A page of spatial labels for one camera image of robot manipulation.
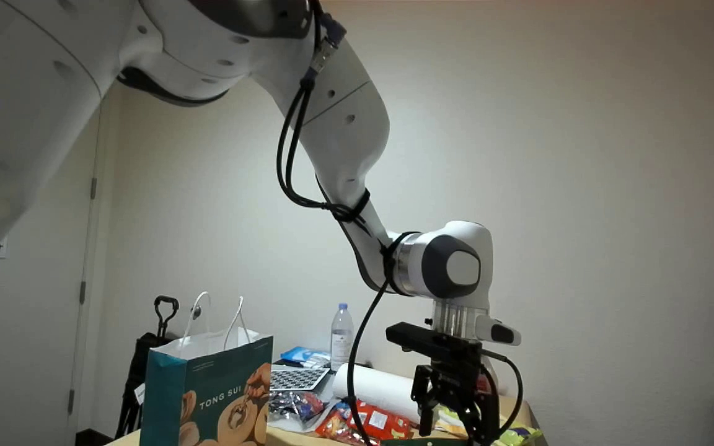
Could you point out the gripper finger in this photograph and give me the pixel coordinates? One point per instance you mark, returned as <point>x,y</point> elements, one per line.
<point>424,402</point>
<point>482,412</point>

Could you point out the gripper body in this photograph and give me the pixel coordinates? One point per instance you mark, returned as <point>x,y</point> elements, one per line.
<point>456,370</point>

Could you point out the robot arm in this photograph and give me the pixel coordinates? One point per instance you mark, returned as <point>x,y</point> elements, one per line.
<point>344,124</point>

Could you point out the teal paper carry bag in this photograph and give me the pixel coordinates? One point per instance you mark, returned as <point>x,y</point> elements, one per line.
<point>220,396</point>

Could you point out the yellow snack packet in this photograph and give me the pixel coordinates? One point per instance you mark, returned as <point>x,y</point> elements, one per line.
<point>451,422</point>

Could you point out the green snack packet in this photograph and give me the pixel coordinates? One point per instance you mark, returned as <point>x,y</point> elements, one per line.
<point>521,435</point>

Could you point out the white paper roll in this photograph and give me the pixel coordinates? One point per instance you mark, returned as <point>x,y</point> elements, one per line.
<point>379,390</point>

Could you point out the red snack packet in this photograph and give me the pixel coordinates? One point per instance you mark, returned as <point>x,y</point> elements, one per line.
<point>382,424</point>

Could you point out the clear plastic water bottle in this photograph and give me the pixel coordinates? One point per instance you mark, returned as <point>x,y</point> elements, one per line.
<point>341,337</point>

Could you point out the checkerboard calibration sheet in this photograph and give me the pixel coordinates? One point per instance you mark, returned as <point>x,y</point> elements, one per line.
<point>298,378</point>

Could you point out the blue packet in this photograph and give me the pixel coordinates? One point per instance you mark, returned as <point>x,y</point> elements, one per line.
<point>304,355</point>

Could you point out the black folded stand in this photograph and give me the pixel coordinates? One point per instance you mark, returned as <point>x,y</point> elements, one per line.
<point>137,371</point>

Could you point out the white door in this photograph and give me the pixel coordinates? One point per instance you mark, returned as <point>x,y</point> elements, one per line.
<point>28,347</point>

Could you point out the wall switch plate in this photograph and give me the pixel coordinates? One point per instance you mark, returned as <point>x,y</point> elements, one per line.
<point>1,249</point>

